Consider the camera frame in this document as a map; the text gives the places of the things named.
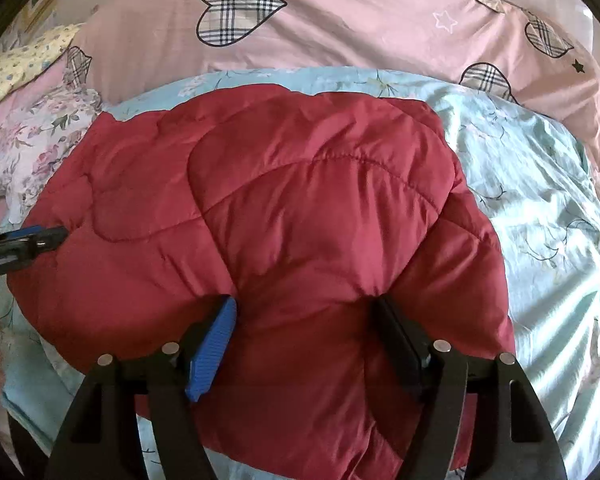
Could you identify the light blue floral bed sheet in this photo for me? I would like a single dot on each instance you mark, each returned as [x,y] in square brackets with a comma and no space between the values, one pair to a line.
[555,260]

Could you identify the yellow floral cloth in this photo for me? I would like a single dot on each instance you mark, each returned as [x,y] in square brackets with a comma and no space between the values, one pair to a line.
[20,65]

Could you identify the pink duvet with plaid hearts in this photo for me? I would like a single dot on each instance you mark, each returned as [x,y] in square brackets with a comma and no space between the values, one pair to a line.
[355,20]

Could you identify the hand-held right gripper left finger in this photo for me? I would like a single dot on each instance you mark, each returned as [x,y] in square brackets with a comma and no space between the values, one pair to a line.
[212,350]

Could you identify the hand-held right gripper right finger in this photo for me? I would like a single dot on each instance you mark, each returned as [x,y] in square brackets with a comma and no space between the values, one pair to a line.
[402,340]

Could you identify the floral pink pillow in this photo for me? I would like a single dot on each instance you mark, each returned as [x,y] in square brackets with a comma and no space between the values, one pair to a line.
[35,135]

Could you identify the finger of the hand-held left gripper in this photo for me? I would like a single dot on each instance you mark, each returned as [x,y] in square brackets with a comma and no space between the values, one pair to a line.
[5,265]
[45,240]

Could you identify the red puffer jacket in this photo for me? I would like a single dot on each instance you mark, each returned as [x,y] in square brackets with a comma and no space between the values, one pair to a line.
[280,210]

